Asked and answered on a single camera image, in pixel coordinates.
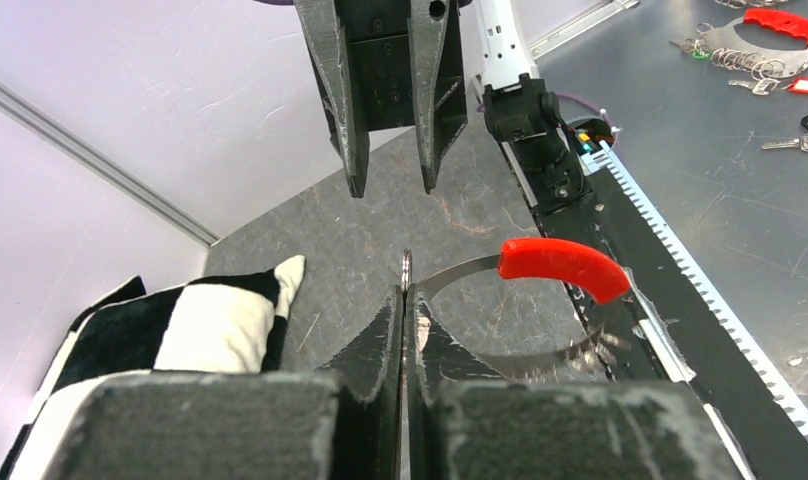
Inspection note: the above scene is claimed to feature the metal keyring with red handle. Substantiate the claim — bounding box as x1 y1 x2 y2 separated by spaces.
411 253 625 384

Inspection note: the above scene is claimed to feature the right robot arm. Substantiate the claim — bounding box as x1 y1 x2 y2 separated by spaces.
294 0 587 212

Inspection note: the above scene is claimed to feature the spare key red tag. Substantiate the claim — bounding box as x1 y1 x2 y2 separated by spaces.
727 77 808 96

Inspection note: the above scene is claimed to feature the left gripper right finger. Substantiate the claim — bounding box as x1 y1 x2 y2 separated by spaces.
403 287 502 479

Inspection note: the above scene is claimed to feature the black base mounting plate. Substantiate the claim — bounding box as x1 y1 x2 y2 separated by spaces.
500 143 808 479

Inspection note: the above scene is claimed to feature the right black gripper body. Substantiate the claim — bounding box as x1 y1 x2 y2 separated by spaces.
310 1 468 133

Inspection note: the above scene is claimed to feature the black white checkered pillow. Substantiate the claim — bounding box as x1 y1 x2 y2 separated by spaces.
0 255 306 479

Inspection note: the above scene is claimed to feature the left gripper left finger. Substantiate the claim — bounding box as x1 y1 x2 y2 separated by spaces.
321 286 404 479

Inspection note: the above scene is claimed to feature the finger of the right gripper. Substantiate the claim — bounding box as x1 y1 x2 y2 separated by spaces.
409 0 447 193
294 0 370 198

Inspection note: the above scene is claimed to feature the spare keyring with red handle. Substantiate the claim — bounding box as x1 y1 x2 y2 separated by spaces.
671 8 808 80

